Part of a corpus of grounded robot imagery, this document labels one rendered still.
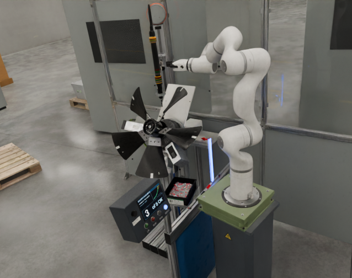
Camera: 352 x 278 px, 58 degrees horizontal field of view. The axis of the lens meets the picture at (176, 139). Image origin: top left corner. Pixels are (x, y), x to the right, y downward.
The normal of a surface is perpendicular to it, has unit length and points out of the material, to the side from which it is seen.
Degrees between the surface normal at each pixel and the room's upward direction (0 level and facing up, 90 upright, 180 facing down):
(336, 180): 90
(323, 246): 0
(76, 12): 90
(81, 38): 90
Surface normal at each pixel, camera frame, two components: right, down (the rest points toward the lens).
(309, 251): -0.11, -0.89
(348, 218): -0.56, 0.43
